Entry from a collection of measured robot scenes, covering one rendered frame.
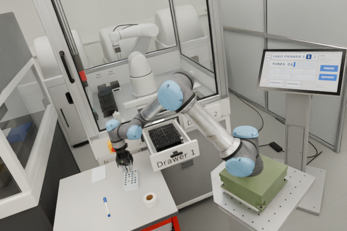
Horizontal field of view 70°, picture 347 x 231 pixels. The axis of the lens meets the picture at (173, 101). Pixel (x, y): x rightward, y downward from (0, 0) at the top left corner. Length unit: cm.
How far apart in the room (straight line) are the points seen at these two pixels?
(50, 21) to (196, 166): 142
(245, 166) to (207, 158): 98
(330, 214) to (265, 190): 117
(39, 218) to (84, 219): 42
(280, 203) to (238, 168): 32
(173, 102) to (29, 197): 98
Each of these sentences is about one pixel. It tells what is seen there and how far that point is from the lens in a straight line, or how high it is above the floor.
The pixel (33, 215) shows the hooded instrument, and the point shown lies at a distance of 182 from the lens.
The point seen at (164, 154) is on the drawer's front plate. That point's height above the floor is 91.
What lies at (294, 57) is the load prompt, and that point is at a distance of 195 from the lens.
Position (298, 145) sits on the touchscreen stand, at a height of 44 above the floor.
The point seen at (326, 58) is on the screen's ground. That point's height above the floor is 115.
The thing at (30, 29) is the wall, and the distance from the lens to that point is 476.
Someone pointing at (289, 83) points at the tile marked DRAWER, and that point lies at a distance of 189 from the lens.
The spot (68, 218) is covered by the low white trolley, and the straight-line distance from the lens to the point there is 155.
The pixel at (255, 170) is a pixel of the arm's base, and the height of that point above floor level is 89.
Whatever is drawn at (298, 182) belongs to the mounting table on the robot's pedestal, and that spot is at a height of 76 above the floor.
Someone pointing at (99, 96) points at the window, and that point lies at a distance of 159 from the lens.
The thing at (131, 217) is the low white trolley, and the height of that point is 76.
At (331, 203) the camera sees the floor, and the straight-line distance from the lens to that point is 245.
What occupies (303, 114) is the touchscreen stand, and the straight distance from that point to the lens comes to 207.
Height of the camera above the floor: 178
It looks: 26 degrees down
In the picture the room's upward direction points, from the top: 11 degrees counter-clockwise
